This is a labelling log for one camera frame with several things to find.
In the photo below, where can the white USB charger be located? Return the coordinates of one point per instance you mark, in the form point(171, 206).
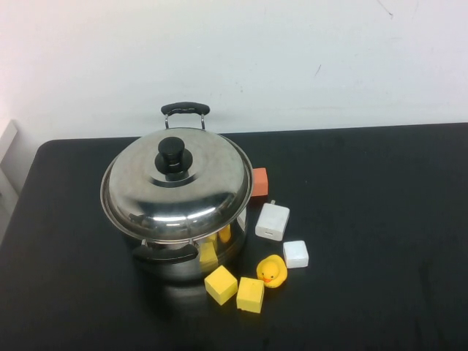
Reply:
point(272, 221)

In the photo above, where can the stainless steel lid black knob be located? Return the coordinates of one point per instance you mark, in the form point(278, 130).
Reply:
point(204, 183)

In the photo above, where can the yellow rubber duck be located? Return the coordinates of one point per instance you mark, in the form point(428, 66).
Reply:
point(272, 270)

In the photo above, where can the orange block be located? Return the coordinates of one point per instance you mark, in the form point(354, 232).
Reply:
point(261, 183)

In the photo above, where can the white cube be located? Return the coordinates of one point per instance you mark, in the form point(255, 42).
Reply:
point(295, 254)

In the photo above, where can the yellow cube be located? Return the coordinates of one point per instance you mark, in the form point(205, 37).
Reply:
point(250, 295)
point(220, 285)

